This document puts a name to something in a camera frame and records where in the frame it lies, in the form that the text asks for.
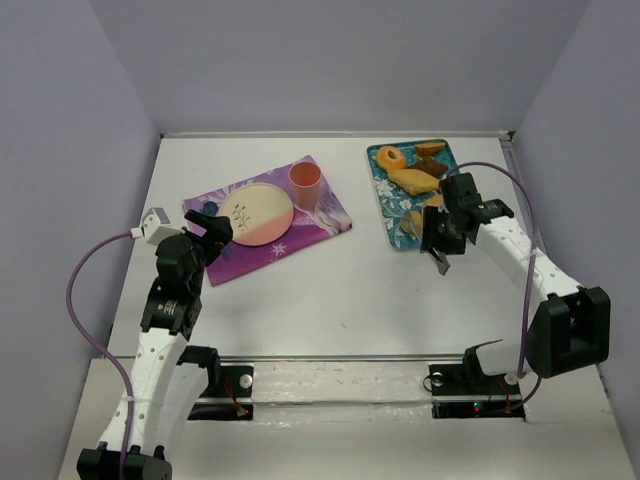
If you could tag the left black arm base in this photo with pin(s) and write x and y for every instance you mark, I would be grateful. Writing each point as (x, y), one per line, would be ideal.
(228, 392)

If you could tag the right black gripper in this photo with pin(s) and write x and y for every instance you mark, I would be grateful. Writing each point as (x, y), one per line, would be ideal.
(442, 232)

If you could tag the blue plastic fork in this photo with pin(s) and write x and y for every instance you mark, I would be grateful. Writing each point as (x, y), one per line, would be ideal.
(226, 251)

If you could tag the purple floral placemat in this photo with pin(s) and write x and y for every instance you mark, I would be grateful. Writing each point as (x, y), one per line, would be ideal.
(328, 219)

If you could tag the teal floral tray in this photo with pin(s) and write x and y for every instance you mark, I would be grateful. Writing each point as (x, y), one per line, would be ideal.
(393, 201)

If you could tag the metal serving tongs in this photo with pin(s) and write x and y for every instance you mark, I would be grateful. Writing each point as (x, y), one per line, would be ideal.
(425, 227)

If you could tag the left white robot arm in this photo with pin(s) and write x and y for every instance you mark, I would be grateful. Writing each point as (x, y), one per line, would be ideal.
(169, 373)

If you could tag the glazed ring doughnut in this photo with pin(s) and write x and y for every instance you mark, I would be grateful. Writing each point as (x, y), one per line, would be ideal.
(390, 158)

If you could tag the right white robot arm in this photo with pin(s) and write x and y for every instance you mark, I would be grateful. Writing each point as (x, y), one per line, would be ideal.
(565, 325)

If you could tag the long golden bread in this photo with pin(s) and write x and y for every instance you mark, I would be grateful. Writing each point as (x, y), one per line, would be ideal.
(413, 182)

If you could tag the cream and pink plate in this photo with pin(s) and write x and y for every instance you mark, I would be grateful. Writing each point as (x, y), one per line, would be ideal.
(260, 213)

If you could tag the metal mounting rail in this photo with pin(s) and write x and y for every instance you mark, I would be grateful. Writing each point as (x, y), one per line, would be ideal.
(342, 358)

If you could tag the pink plastic cup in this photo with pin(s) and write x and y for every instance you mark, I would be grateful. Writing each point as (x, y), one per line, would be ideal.
(305, 178)

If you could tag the dark chocolate pastry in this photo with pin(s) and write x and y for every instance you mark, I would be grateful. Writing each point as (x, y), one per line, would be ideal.
(430, 166)

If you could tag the brown bread wedge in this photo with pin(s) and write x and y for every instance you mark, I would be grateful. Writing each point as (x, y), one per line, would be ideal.
(427, 149)

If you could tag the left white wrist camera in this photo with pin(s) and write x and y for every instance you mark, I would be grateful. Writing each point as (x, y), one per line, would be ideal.
(154, 227)

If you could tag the large plain doughnut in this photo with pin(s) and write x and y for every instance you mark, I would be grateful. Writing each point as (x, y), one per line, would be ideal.
(435, 201)

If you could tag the blue plastic spoon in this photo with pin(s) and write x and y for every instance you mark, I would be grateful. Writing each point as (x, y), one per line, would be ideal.
(209, 208)

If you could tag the small round bread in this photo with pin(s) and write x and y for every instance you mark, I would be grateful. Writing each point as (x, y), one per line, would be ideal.
(407, 224)

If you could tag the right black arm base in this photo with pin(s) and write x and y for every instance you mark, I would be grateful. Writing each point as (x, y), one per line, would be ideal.
(463, 391)

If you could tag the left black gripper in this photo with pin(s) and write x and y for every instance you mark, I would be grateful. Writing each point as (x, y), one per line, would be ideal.
(211, 232)

